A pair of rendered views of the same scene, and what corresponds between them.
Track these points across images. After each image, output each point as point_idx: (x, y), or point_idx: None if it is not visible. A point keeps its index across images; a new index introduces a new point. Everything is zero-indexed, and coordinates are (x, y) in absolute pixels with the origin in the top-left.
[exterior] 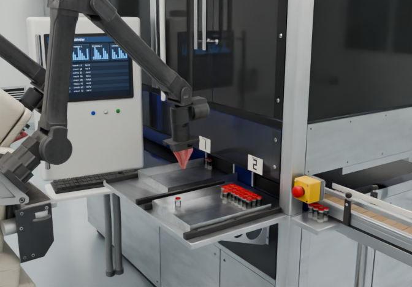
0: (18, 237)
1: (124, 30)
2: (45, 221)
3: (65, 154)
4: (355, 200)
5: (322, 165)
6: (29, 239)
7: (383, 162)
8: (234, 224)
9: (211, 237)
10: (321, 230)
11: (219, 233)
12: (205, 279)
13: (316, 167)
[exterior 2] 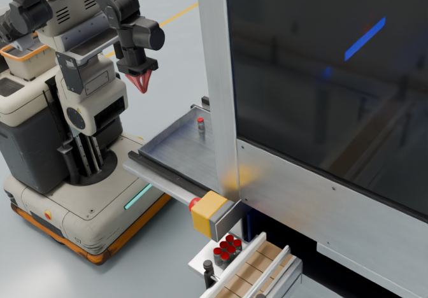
0: (61, 70)
1: None
2: (73, 70)
3: (23, 27)
4: (220, 280)
5: (272, 210)
6: (67, 77)
7: None
8: (174, 182)
9: (140, 173)
10: (192, 267)
11: (152, 176)
12: None
13: (260, 205)
